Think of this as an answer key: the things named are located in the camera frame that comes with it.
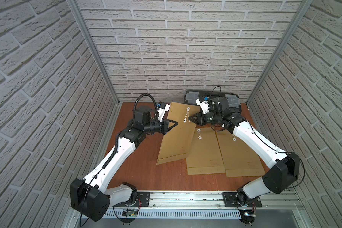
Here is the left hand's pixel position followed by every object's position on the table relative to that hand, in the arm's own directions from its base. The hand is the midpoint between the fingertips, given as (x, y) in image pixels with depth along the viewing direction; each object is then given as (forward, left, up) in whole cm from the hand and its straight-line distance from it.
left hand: (179, 122), depth 69 cm
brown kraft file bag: (-9, +1, -5) cm, 11 cm away
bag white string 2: (+9, -16, -29) cm, 35 cm away
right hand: (+7, -8, -4) cm, 11 cm away
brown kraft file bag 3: (-7, -40, -30) cm, 50 cm away
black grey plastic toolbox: (+28, -38, -12) cm, 49 cm away
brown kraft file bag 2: (-5, -18, -30) cm, 35 cm away
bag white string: (+3, -3, -2) cm, 5 cm away
